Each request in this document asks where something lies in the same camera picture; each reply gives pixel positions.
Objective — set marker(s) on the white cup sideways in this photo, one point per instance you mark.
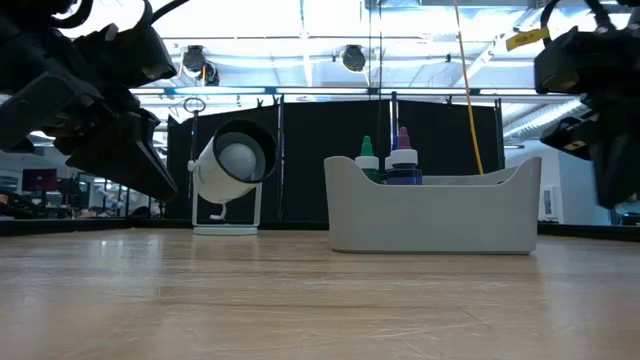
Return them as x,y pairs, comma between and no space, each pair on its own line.
215,175

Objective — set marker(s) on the yellow tag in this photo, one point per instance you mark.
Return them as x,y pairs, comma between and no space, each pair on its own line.
527,39

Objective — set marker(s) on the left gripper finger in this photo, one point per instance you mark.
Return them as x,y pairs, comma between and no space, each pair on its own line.
145,160

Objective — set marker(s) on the white wall box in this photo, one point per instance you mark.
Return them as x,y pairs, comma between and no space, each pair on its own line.
549,202

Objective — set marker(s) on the round overhead device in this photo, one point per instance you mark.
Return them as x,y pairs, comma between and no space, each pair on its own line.
354,57

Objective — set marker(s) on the white plastic bin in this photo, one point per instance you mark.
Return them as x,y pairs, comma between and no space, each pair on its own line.
430,220

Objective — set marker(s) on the black fabric room divider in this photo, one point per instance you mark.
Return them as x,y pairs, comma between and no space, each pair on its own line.
310,150

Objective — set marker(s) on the large green-tip food coloring bottle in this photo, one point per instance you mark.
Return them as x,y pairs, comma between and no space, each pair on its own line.
367,162

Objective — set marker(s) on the black overhead device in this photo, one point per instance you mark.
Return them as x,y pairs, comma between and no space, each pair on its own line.
197,60

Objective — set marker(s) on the dark red monitor screen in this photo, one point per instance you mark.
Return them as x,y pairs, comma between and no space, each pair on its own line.
39,180

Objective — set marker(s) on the black aluminium table frame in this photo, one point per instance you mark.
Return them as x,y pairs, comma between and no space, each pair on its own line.
75,226

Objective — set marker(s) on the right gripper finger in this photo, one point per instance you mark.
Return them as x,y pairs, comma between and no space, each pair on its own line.
617,150

